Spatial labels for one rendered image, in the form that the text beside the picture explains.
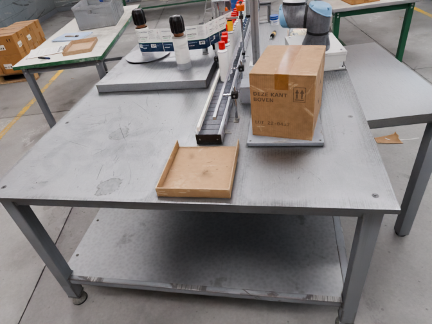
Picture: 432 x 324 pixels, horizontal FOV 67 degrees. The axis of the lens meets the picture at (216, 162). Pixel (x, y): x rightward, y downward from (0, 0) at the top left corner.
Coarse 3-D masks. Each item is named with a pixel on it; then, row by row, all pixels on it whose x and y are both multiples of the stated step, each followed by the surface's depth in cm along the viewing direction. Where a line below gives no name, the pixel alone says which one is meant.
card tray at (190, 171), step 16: (176, 144) 134; (176, 160) 130; (192, 160) 129; (208, 160) 128; (224, 160) 126; (160, 176) 117; (176, 176) 122; (192, 176) 121; (208, 176) 120; (224, 176) 119; (160, 192) 114; (176, 192) 112; (192, 192) 111; (208, 192) 110; (224, 192) 109
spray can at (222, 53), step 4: (220, 44) 162; (224, 44) 163; (220, 48) 163; (224, 48) 164; (220, 52) 163; (224, 52) 163; (220, 56) 165; (224, 56) 165; (220, 60) 166; (224, 60) 166; (228, 60) 168; (220, 64) 168; (224, 64) 167; (228, 64) 169; (220, 68) 169; (224, 68) 168; (228, 68) 170; (220, 72) 171; (224, 72) 170; (220, 76) 173; (224, 76) 171; (220, 80) 175; (228, 80) 173
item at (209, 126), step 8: (248, 24) 254; (240, 48) 212; (232, 80) 174; (216, 88) 168; (216, 96) 161; (224, 96) 160; (216, 104) 154; (224, 104) 153; (208, 112) 149; (208, 120) 143; (216, 120) 142; (208, 128) 138; (216, 128) 137
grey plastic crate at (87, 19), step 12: (84, 0) 364; (96, 0) 373; (120, 0) 369; (84, 12) 326; (96, 12) 380; (108, 12) 328; (120, 12) 361; (84, 24) 333; (96, 24) 334; (108, 24) 335
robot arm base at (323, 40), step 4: (308, 32) 174; (308, 36) 175; (312, 36) 173; (316, 36) 172; (320, 36) 171; (324, 36) 172; (328, 36) 175; (304, 40) 178; (308, 40) 175; (312, 40) 173; (316, 40) 173; (320, 40) 172; (324, 40) 173; (328, 40) 175; (304, 44) 178; (308, 44) 177; (312, 44) 174; (316, 44) 173; (320, 44) 173; (324, 44) 174; (328, 44) 176; (328, 48) 177
